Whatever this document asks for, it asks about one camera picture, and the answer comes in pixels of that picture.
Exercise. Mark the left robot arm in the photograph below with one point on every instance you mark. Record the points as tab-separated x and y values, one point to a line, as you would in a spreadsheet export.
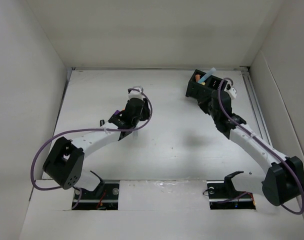
64	163

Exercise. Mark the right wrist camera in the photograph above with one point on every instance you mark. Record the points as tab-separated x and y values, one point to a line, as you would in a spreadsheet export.
232	92

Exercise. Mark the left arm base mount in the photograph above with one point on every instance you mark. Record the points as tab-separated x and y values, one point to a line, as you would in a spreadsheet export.
104	198

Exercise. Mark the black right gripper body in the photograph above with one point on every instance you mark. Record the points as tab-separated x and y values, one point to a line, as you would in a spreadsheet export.
207	106

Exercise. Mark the blue pastel highlighter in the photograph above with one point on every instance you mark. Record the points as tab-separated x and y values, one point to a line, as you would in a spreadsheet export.
207	75

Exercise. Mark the black two-compartment container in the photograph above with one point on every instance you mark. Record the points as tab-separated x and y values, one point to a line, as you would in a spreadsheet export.
202	93

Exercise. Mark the black highlighter green cap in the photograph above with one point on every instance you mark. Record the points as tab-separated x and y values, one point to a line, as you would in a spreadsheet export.
102	122

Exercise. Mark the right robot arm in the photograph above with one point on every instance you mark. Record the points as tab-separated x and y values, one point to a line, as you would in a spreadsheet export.
284	176

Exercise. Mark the orange pastel highlighter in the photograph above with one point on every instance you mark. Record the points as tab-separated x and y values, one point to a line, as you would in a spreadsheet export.
197	78

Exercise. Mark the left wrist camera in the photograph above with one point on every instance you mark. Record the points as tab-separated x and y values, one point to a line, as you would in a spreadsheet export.
135	92

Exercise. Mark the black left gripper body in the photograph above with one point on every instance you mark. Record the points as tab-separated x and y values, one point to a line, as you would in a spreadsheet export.
144	115

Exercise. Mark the aluminium rail right side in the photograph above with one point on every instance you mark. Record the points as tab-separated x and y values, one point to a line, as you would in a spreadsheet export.
262	129

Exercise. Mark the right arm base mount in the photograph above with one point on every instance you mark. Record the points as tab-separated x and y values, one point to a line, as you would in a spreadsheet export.
222	195

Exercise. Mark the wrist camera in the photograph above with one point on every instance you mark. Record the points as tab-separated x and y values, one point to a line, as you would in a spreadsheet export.
232	92
135	92

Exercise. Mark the mint green pastel highlighter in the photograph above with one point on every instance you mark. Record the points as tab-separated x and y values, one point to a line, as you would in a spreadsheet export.
135	134

